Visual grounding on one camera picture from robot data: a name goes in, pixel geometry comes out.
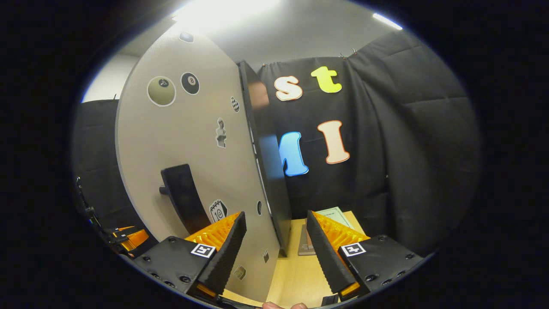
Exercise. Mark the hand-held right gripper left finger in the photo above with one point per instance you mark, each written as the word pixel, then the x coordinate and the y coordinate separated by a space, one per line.
pixel 225 257

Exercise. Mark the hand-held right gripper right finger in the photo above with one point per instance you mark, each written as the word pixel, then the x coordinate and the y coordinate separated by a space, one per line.
pixel 328 262

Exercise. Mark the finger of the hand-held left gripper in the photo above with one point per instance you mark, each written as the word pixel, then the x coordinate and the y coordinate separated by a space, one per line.
pixel 135 238

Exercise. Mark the dark grey cabinet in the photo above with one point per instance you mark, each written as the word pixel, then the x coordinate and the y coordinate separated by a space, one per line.
pixel 268 163

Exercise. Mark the grey cabinet door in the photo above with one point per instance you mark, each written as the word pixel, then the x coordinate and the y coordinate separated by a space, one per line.
pixel 193 128

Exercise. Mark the brown book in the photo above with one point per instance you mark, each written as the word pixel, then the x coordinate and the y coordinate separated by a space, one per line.
pixel 305 242

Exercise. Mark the green book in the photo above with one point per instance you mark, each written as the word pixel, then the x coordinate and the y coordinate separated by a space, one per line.
pixel 339 216

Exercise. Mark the black backdrop cloth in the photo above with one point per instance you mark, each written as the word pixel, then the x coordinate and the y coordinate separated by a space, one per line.
pixel 407 150

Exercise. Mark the large ceiling light panel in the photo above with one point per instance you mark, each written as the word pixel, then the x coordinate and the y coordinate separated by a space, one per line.
pixel 223 10

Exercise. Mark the narrow ceiling light strip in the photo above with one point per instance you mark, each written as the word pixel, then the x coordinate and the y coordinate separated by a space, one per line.
pixel 386 20

